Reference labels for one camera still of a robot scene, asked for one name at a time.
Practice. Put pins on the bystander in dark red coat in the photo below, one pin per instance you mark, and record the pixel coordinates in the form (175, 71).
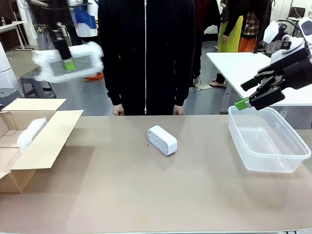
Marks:
(210, 19)

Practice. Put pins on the white table with metal leg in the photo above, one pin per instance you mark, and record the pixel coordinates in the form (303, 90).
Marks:
(236, 65)

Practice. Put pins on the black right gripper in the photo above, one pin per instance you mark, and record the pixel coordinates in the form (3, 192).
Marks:
(297, 73)

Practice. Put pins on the beige paper scrap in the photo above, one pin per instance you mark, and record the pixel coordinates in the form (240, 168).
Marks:
(206, 87)

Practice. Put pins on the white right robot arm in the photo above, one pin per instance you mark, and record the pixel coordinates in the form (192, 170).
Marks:
(288, 54)

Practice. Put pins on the bystander in orange trousers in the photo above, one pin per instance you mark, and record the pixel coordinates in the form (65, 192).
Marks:
(248, 41)

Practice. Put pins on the person's right hand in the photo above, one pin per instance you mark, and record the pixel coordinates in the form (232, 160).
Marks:
(118, 110)

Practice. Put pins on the right wrist camera white housing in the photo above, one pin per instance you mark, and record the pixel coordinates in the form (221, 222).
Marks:
(271, 33)

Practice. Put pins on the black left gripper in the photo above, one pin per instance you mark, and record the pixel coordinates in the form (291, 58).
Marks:
(63, 47)

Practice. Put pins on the wooden side table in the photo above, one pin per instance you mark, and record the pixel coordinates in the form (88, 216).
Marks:
(12, 25)

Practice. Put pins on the person in black zip hoodie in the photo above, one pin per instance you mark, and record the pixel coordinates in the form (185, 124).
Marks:
(146, 48)

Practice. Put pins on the fully bubble-wrapped white clock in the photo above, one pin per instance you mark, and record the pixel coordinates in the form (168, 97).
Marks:
(31, 134)

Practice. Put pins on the bystander with yellow apron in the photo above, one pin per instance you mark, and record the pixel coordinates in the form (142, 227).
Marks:
(231, 36)

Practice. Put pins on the person's left forearm black sleeve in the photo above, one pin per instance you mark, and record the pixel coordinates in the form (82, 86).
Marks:
(184, 90)

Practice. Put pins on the clear water bottle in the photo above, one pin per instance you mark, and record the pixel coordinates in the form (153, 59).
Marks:
(3, 21)

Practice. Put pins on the person's right forearm black sleeve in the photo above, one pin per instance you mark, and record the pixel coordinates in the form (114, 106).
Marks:
(114, 90)

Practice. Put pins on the clear plastic container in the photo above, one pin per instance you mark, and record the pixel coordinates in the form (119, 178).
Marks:
(265, 156)

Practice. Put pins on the person's left hand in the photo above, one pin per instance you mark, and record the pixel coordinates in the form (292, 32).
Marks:
(178, 110)

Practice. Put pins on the orange shoe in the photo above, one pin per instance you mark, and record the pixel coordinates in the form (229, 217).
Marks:
(99, 76)
(90, 78)

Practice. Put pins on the unwrapped white clock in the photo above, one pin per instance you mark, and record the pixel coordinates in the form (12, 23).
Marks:
(163, 140)

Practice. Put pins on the bystander in blue jacket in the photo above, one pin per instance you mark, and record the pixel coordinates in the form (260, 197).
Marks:
(85, 19)

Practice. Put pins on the open brown cardboard box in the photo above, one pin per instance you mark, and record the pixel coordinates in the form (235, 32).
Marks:
(48, 136)

